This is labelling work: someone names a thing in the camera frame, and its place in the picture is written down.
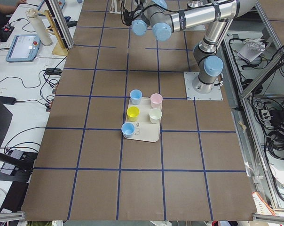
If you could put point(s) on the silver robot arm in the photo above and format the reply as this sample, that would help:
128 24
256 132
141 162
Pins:
217 14

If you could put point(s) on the yellow plastic cup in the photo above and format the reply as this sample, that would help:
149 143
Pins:
133 113

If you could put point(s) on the pale green plastic cup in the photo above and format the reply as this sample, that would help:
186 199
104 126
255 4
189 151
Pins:
155 115

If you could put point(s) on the blue plastic cup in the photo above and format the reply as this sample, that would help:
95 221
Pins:
128 129
135 96

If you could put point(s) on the pink plastic cup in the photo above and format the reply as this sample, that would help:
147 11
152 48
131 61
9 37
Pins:
156 100

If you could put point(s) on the cream plastic tray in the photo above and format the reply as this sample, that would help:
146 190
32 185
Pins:
144 129

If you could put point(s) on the wooden mug tree stand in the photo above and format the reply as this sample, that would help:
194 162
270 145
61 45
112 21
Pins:
59 48

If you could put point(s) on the white cylinder bottle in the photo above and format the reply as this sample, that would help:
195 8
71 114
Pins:
39 27

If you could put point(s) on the blue teach pendant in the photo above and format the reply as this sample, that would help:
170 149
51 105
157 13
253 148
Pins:
24 48

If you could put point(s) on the black power adapter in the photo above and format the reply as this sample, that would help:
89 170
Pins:
8 100

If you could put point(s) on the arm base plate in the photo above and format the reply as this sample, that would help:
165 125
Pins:
196 90
197 28

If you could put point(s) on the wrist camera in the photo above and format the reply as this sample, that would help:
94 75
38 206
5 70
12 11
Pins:
126 17

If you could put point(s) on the white wire cup rack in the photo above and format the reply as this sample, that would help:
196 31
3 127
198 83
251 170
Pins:
115 7

